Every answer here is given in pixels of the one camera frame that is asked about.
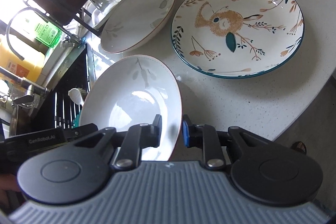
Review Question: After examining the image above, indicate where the white leaf-pattern plate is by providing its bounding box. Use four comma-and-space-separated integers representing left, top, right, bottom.
100, 0, 175, 54

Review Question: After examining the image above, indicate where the tall chrome faucet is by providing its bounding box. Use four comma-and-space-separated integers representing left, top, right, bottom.
1, 67, 51, 110

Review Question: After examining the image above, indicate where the rabbit pattern plate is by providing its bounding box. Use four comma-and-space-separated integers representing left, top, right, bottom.
171, 0, 305, 79

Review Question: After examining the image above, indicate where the orange detergent bottle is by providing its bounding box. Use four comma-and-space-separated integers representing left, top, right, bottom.
1, 35, 45, 82

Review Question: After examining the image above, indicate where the black kitchen sink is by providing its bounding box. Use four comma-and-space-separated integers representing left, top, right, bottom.
10, 46, 89, 136

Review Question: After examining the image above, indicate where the person's left hand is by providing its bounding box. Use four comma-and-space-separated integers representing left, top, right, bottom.
0, 173, 21, 209

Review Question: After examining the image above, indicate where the small chrome faucet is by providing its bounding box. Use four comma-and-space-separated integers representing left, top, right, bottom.
5, 6, 83, 61

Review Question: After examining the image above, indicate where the green bottle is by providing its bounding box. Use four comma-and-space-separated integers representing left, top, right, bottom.
23, 18, 62, 48

